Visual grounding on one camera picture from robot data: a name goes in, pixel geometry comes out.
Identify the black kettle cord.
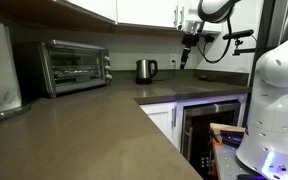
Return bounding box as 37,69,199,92
152,59,178,83

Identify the white upper cabinet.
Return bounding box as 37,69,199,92
0,0,223,37

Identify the orange black clamp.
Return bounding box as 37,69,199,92
210,128,224,147

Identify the silver cabinet handle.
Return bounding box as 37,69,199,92
171,106,178,129
180,6,185,29
173,5,179,28

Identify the white lower cabinet door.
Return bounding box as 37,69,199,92
139,101,179,149

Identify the silver upper cabinet handle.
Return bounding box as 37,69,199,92
180,6,185,29
173,5,179,28

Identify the perforated robot mounting table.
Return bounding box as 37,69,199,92
212,141,263,180

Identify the silver fridge handle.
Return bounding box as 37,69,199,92
184,126,194,162

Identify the black camera on stand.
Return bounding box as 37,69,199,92
222,29,257,56

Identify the silver toaster oven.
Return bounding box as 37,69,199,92
13,39,114,99

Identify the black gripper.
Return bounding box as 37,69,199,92
179,45,192,70

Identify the silver lower cabinet handle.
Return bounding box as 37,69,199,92
171,106,178,129

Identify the under-counter beverage fridge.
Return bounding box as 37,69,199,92
179,99,242,180

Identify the stainless steel electric kettle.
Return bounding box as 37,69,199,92
135,58,159,85

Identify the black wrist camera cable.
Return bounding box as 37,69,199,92
195,14,234,64

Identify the glass oven door with handle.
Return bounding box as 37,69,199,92
46,44,107,95

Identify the white wall outlet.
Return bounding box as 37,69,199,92
169,53,178,67

